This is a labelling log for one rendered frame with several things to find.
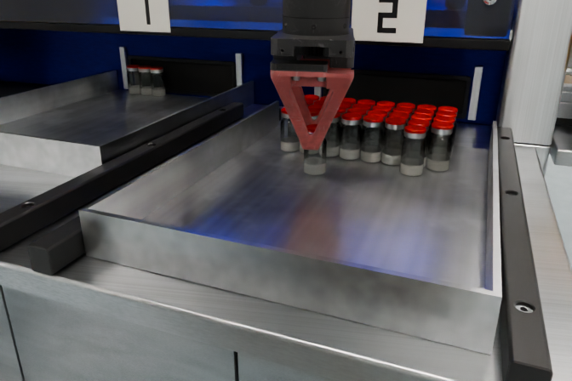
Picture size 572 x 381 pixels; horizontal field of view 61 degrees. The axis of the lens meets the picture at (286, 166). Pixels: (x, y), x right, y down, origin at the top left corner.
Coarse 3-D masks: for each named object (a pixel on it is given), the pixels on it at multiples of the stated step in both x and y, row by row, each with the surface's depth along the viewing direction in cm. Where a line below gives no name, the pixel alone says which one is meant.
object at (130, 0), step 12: (120, 0) 69; (132, 0) 68; (144, 0) 67; (156, 0) 67; (168, 0) 66; (120, 12) 69; (132, 12) 69; (144, 12) 68; (156, 12) 67; (168, 12) 67; (120, 24) 70; (132, 24) 69; (144, 24) 69; (156, 24) 68; (168, 24) 67
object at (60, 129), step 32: (32, 96) 68; (64, 96) 73; (96, 96) 79; (128, 96) 79; (160, 96) 79; (192, 96) 79; (224, 96) 66; (0, 128) 62; (32, 128) 62; (64, 128) 62; (96, 128) 62; (128, 128) 62; (160, 128) 53; (0, 160) 50; (32, 160) 49; (64, 160) 47; (96, 160) 46
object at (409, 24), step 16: (352, 0) 57; (368, 0) 57; (400, 0) 56; (416, 0) 55; (352, 16) 58; (368, 16) 57; (400, 16) 56; (416, 16) 56; (368, 32) 58; (400, 32) 57; (416, 32) 56
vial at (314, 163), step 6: (324, 138) 47; (324, 144) 46; (306, 150) 46; (312, 150) 46; (318, 150) 46; (324, 150) 46; (306, 156) 47; (312, 156) 46; (318, 156) 46; (324, 156) 47; (306, 162) 47; (312, 162) 46; (318, 162) 46; (324, 162) 47; (306, 168) 47; (312, 168) 47; (318, 168) 47; (324, 168) 47; (312, 174) 47; (318, 174) 47
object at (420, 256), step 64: (256, 128) 57; (128, 192) 36; (192, 192) 43; (256, 192) 43; (320, 192) 43; (384, 192) 43; (448, 192) 43; (128, 256) 32; (192, 256) 30; (256, 256) 28; (320, 256) 27; (384, 256) 33; (448, 256) 33; (384, 320) 26; (448, 320) 25
